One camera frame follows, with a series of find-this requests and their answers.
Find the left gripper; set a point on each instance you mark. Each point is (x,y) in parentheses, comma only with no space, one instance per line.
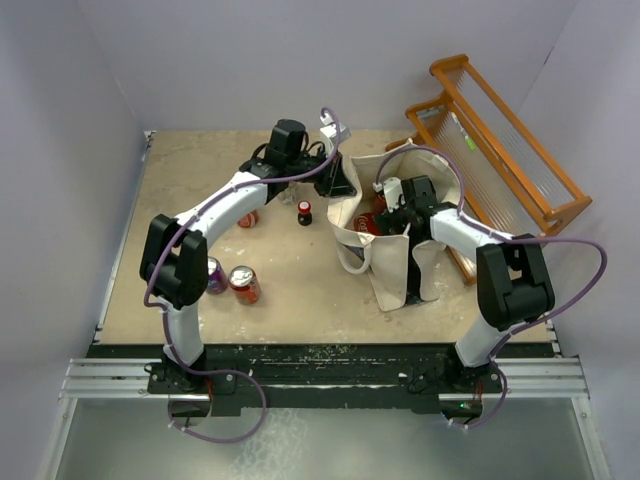
(340,184)

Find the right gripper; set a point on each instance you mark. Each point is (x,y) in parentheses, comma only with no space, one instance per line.
(388,220)

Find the cream canvas tote bag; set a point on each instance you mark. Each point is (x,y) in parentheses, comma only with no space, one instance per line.
(401,272)

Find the red cola can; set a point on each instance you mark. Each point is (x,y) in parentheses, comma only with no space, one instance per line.
(370,223)

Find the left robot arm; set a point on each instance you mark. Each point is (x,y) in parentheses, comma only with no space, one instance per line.
(174,264)

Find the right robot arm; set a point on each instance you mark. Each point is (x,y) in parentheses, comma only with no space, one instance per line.
(513,286)

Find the clear bottle behind left arm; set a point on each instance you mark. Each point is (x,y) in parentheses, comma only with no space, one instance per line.
(289,195)

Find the small dark red-capped bottle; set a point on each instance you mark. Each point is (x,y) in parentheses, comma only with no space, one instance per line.
(304,215)

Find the green-capped marker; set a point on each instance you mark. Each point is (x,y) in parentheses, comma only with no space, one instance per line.
(468,140)

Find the orange wooden rack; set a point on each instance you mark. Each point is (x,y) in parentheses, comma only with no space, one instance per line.
(512,183)

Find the purple soda can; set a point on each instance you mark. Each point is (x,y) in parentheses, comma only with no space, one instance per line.
(217,281)

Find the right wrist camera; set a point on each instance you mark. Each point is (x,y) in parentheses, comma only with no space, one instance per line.
(391,189)

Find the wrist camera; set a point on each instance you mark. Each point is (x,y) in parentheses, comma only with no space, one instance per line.
(330,134)
(391,189)

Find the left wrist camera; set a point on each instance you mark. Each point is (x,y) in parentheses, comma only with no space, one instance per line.
(330,134)

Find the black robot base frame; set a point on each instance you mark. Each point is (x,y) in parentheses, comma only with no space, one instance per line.
(423,378)

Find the aluminium rail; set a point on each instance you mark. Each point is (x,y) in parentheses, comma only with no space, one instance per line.
(101,379)

